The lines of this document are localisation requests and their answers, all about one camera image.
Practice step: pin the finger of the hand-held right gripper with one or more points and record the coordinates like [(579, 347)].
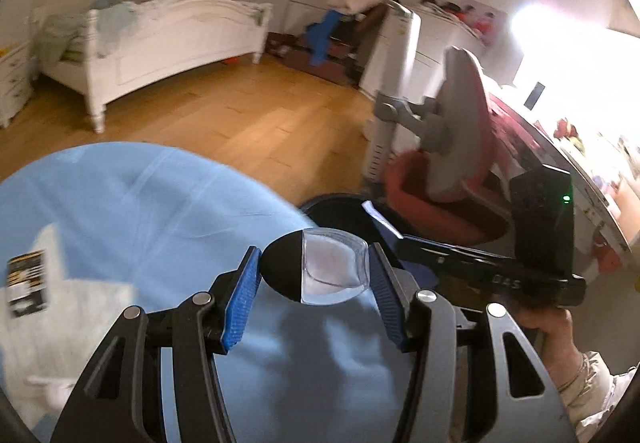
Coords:
[(381, 221)]

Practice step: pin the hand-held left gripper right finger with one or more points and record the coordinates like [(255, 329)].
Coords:
[(387, 299)]

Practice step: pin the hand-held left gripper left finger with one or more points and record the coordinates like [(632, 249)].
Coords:
[(240, 299)]

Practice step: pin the black trash bin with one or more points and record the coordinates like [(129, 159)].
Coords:
[(340, 209)]

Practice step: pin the black and clear plastic container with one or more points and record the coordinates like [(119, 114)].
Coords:
[(325, 268)]

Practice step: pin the person's right forearm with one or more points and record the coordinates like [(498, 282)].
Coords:
[(597, 395)]

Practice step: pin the person's right hand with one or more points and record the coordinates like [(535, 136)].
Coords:
[(545, 330)]

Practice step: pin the white desk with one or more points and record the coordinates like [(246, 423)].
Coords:
[(580, 158)]

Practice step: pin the grey and red chair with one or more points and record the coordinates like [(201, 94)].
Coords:
[(460, 123)]

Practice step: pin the black phone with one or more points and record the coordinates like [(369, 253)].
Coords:
[(534, 94)]

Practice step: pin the light blue tablecloth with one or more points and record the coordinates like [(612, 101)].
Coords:
[(150, 203)]

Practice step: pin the brown wooden cabinet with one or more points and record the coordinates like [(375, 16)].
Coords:
[(345, 55)]

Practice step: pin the white dresser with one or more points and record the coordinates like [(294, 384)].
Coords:
[(440, 40)]

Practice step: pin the blue hanging garment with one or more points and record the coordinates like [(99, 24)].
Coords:
[(320, 37)]

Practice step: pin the black and yellow packet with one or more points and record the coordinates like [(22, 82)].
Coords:
[(26, 280)]

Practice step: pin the pink folded blanket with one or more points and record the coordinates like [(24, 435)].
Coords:
[(352, 3)]

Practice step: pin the small orange toy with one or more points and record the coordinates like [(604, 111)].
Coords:
[(231, 59)]

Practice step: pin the light blue cloth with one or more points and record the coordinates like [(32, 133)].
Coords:
[(117, 18)]

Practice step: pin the white nightstand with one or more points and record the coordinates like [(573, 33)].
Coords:
[(12, 83)]

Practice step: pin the wall poster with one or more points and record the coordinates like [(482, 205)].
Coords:
[(484, 20)]

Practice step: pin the white bed frame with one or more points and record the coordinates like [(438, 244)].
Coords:
[(165, 40)]

